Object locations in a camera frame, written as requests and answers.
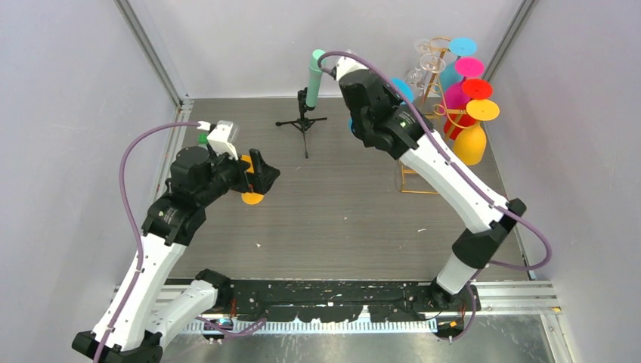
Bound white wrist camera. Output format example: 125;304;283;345
334;56;369;81
207;120;239;160

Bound clear wine glass front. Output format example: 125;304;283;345
404;54;446;88

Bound blue wine glass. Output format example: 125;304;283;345
348;78;415;135

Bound clear wine glass back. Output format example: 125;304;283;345
413;39;436;55

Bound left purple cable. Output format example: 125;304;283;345
90;119;210;363

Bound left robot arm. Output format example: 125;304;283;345
72;147;280;362

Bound cyan wine glass back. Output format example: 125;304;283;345
440;37;478;92

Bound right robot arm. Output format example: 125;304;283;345
335;57;526;311

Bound aluminium frame rail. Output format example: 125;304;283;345
105;280;562;336

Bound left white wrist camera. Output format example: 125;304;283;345
207;120;239;160

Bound clear wine glass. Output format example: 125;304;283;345
404;54;446;88
413;39;436;55

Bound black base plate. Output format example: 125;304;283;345
204;279;481;323

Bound green toy block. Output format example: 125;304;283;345
198;134;208;147

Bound gold wire glass rack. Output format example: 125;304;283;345
398;38;491;201

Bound magenta wine glass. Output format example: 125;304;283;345
440;57;485;109

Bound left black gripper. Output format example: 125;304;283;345
197;144;279;206

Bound red wine glass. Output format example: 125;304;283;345
444;79;493;140

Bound orange wine glass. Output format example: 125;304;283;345
453;99;500;166
241;154;264;206

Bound mint green microphone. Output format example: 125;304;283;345
305;49;325;110

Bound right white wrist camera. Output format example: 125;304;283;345
334;56;369;81

